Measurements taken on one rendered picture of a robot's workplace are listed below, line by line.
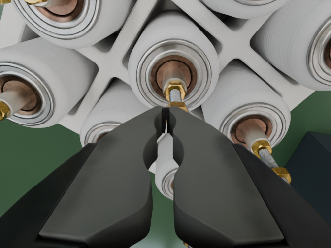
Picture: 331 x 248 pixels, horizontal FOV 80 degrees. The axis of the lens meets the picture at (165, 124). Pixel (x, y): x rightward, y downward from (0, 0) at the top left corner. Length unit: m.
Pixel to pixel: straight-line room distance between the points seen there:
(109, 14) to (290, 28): 0.18
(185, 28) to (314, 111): 0.48
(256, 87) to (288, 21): 0.07
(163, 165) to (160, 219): 0.57
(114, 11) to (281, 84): 0.23
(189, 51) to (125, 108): 0.10
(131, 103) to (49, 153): 0.47
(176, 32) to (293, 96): 0.21
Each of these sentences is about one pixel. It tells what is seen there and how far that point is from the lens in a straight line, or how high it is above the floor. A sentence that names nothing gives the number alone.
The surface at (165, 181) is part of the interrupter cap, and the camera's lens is 0.29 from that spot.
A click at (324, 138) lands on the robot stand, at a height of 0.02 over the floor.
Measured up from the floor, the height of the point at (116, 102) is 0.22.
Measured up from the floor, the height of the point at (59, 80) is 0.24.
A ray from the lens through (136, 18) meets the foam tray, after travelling 0.27.
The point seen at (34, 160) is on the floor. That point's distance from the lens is 0.74.
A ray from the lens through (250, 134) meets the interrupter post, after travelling 0.23.
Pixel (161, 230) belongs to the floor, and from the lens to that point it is 0.91.
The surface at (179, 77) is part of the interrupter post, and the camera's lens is 0.18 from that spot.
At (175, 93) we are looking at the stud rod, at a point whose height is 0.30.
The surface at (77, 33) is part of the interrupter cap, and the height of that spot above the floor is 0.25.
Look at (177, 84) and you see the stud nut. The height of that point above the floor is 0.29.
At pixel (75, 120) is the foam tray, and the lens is 0.35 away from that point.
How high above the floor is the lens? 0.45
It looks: 58 degrees down
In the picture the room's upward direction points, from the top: 177 degrees counter-clockwise
